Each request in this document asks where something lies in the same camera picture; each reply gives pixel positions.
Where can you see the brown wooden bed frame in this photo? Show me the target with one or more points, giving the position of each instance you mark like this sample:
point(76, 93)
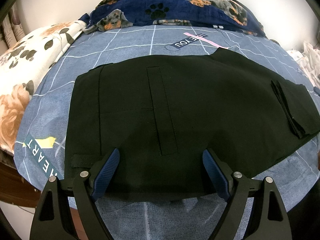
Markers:
point(15, 180)

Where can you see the white dotted cloth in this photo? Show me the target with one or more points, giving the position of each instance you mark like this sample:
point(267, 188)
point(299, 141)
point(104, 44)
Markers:
point(310, 62)

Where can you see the black pants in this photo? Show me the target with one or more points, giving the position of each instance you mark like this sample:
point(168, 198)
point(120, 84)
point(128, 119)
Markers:
point(187, 117)

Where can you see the navy dog-print blanket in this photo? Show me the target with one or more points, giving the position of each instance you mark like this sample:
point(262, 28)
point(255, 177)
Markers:
point(195, 7)

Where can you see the beige printed curtain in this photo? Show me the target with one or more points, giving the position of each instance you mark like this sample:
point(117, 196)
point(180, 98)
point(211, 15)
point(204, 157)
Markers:
point(10, 27)

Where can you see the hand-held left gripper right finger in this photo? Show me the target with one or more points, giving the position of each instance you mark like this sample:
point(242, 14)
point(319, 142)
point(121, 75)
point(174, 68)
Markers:
point(215, 172)

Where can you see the white floral pillow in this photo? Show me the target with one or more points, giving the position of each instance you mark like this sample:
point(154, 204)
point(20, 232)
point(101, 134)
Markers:
point(27, 80)

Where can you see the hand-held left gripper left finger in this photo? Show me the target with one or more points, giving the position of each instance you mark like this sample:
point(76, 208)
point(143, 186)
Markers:
point(105, 175)

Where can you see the blue checked bedsheet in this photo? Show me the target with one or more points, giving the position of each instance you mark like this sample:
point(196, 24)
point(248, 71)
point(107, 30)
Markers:
point(50, 105)

